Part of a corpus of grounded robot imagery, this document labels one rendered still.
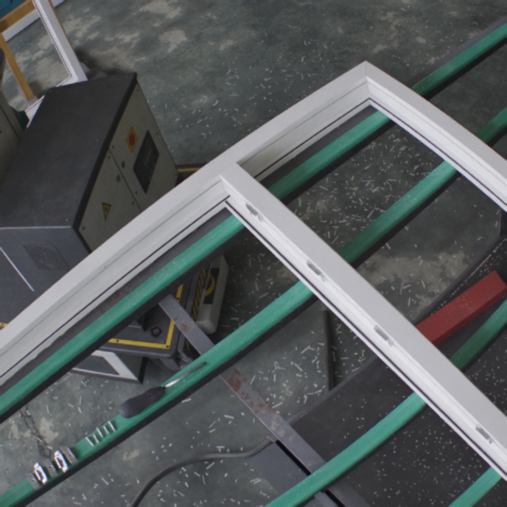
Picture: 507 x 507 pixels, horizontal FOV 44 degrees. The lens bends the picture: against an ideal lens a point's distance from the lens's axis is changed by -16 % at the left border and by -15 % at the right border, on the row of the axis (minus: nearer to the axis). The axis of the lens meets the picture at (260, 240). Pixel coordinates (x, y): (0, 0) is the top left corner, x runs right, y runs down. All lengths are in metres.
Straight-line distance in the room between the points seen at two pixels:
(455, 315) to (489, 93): 1.58
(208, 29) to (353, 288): 2.48
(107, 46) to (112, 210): 2.05
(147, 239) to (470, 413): 0.77
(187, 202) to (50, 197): 0.46
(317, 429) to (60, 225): 0.77
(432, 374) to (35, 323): 0.81
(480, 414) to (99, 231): 1.11
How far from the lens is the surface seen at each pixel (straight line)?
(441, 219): 2.48
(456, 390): 1.14
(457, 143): 1.46
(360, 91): 1.62
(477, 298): 1.57
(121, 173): 1.92
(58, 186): 1.79
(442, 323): 1.54
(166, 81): 3.30
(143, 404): 1.29
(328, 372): 2.09
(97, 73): 3.52
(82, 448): 1.34
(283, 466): 1.52
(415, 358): 1.17
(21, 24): 4.61
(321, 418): 1.51
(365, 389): 1.53
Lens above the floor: 1.99
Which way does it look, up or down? 52 degrees down
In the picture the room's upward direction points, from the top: 22 degrees counter-clockwise
